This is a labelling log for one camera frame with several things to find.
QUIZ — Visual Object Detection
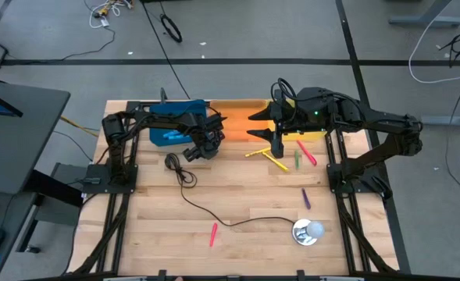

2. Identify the white floor cable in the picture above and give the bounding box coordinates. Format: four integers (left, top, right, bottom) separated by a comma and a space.
408, 0, 460, 85

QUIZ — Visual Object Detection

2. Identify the black camera cable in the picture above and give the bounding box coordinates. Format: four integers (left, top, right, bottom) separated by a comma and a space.
164, 152, 298, 228

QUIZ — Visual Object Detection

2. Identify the coiled black cable loop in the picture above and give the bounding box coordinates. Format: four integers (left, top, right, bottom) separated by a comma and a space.
160, 14, 184, 44

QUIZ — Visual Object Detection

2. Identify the grey desk foot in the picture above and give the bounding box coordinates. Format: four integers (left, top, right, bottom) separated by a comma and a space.
419, 105, 460, 128
388, 0, 460, 29

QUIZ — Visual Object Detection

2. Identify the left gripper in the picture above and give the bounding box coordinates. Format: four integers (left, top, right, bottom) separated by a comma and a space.
181, 116, 226, 163

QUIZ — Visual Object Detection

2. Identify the pink pen-style highlighter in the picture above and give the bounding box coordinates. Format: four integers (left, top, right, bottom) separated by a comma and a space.
296, 139, 318, 167

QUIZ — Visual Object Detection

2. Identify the yellow translucent plastic bin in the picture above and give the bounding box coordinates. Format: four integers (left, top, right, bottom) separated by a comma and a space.
266, 98, 327, 142

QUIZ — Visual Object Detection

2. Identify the orange translucent plastic bin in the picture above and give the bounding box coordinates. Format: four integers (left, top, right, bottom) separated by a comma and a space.
209, 99, 272, 144

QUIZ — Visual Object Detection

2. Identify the yellow pen-style highlighter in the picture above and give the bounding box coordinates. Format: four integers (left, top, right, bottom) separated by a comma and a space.
262, 151, 291, 173

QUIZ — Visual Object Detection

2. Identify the magenta pink highlighter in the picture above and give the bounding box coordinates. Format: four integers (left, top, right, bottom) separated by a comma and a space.
209, 222, 219, 248

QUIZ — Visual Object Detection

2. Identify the dark grey desk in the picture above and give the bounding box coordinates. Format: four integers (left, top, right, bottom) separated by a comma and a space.
0, 80, 84, 281

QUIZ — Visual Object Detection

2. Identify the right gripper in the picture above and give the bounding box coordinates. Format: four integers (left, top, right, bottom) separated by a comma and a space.
246, 87, 334, 159

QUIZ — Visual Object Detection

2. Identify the yellow floor cable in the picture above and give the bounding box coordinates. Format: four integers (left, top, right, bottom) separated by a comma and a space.
59, 116, 100, 138

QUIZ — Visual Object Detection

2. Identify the yellow highlighter with black print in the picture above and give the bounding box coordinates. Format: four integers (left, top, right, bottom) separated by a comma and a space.
244, 146, 274, 158

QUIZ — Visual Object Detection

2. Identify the long black floor cable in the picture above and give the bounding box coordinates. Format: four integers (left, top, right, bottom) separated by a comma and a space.
141, 0, 191, 101

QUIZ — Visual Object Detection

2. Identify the blue plastic bin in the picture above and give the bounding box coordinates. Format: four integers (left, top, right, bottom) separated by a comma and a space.
149, 99, 209, 148

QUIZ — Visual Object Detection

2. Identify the thin black floor cable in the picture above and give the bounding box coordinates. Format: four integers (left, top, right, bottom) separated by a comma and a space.
0, 26, 116, 77

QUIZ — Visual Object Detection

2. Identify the white cable bundle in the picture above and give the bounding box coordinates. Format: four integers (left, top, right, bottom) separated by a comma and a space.
88, 0, 134, 29

